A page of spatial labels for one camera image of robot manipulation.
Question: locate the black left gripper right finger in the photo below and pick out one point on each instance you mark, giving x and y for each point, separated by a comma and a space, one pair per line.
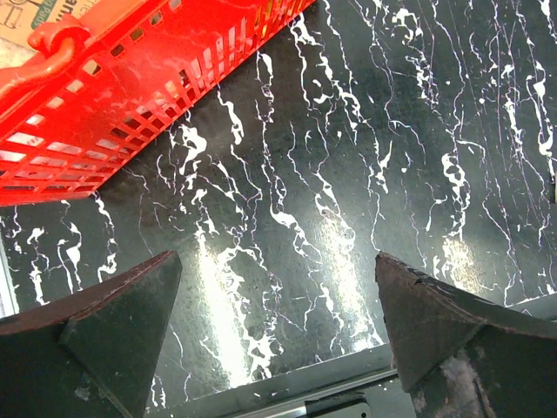
458, 355

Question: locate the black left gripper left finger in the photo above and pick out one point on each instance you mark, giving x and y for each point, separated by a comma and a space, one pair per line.
93, 353

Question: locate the brown cardboard box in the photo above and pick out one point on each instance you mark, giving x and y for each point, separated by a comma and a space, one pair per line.
23, 14

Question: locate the red plastic shopping basket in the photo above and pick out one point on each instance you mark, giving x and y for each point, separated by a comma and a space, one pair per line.
102, 86

